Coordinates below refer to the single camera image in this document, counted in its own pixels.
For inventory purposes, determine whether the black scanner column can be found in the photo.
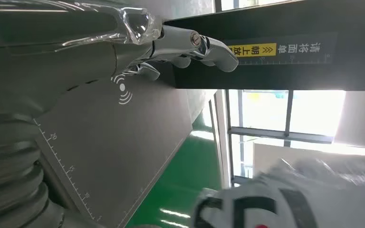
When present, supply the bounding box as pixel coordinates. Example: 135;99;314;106
163;0;365;92

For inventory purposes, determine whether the black yellow instruction label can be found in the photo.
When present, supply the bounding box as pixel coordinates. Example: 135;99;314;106
226;32;338;66

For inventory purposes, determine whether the grey plastic courier package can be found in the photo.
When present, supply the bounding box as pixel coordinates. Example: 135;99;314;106
192;156;365;228

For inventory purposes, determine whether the window frame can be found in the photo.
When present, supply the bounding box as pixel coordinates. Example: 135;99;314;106
209;89;347;187

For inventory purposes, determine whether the dark scanner base plate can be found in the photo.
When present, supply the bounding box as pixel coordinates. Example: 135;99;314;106
33;74;193;228

